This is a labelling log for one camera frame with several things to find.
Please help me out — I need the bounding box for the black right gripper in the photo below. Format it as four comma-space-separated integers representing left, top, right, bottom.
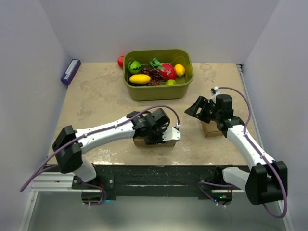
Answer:
185, 96, 221, 124

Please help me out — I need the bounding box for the brown cardboard box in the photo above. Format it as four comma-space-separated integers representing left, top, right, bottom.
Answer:
133, 137, 176, 148

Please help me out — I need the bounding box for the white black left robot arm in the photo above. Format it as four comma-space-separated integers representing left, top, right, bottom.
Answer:
52, 108, 178, 189

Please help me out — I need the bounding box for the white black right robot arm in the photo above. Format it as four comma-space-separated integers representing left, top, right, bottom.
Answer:
185, 94, 287, 205

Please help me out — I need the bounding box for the small folded cardboard box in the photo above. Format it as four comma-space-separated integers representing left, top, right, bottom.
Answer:
201, 121, 223, 138

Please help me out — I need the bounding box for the purple white rectangular box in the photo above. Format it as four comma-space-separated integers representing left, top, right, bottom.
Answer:
61, 59, 81, 86

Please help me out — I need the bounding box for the green plastic basket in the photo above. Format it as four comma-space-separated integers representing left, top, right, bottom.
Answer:
123, 49, 193, 101

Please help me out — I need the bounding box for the green toy lime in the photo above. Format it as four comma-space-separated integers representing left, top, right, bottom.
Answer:
165, 79, 177, 85

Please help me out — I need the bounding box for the yellow toy lemon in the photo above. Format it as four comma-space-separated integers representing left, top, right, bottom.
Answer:
174, 64, 185, 77

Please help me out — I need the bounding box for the pink toy dragon fruit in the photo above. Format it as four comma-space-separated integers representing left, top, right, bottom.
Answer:
150, 58, 177, 81

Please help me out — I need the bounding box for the purple toy grapes bunch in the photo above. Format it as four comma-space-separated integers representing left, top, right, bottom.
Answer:
141, 68, 162, 86

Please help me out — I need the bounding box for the yellow toy mango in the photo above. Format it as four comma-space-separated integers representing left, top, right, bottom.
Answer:
129, 74, 151, 85

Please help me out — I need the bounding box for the small toy watermelon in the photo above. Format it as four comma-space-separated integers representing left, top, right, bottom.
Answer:
127, 61, 141, 75

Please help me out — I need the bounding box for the red toy apple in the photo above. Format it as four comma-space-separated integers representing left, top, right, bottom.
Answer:
117, 55, 124, 69

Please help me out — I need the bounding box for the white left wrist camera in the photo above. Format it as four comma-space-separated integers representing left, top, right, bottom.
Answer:
162, 127, 181, 142

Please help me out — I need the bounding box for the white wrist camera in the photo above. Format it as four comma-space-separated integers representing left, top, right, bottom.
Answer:
210, 86, 221, 103
162, 127, 181, 142

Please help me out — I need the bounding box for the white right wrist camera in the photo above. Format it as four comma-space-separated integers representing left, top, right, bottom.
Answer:
210, 86, 221, 103

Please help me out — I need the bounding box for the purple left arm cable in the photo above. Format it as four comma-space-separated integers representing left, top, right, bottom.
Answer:
19, 105, 181, 193

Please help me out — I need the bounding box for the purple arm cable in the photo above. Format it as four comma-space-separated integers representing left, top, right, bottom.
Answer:
19, 105, 181, 193
216, 86, 288, 219

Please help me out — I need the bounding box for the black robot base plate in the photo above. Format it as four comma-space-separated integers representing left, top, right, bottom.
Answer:
72, 165, 235, 200

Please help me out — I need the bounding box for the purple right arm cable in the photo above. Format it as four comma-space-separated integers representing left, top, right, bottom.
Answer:
216, 86, 288, 219

